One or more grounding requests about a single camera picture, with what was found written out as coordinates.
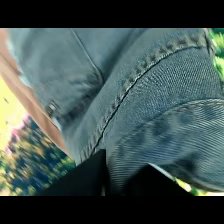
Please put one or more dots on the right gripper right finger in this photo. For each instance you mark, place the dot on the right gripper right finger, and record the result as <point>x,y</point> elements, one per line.
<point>153,183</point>

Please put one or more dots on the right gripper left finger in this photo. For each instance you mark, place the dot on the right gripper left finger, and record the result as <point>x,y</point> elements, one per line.
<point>83,180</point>

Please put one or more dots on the blue jeans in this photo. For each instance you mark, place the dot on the blue jeans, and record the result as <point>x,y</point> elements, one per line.
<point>153,100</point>

